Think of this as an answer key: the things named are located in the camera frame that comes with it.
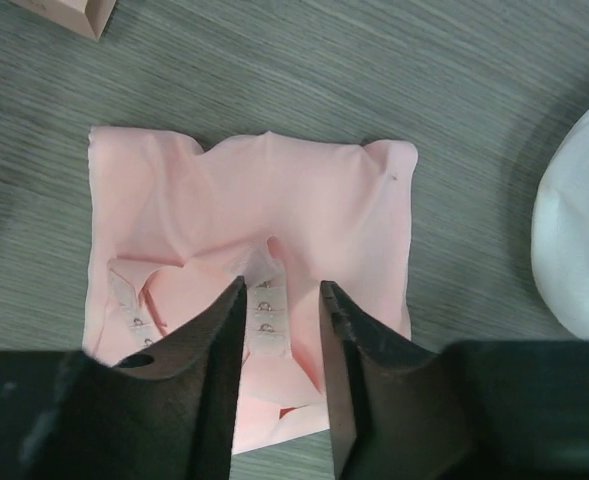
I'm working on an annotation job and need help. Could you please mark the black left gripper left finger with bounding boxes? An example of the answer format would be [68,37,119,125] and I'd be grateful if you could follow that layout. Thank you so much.
[56,278,247,479]

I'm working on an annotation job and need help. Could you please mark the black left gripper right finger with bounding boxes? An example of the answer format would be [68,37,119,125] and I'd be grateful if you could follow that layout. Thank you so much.
[320,281,476,479]

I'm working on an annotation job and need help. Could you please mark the pink bra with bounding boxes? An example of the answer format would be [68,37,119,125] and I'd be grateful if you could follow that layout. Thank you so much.
[83,126,418,454]

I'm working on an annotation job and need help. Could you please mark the white mesh laundry bag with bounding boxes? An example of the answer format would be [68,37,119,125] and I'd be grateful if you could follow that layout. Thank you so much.
[530,110,589,339]

